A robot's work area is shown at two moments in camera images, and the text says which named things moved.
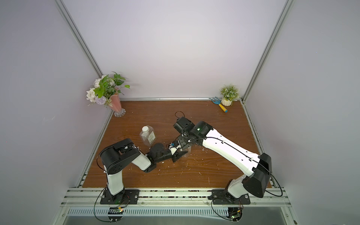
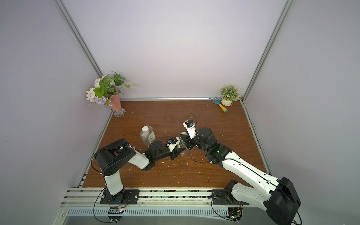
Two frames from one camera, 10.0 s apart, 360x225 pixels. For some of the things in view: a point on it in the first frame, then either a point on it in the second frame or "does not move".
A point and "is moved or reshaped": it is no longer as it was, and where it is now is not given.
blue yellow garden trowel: (215, 101) does not move
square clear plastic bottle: (147, 135) does not move
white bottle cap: (145, 129) does not move
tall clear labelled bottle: (189, 149) is moved or reshaped
